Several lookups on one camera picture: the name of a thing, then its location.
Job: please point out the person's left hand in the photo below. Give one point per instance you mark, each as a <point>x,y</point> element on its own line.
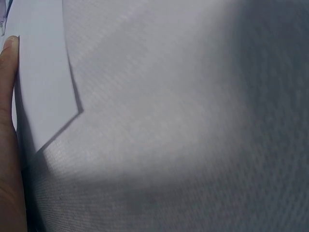
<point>7,145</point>

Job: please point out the person's left thumb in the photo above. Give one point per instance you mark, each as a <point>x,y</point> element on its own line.
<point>9,79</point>

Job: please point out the white paper sheet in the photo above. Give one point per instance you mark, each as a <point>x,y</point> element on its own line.
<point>46,72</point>

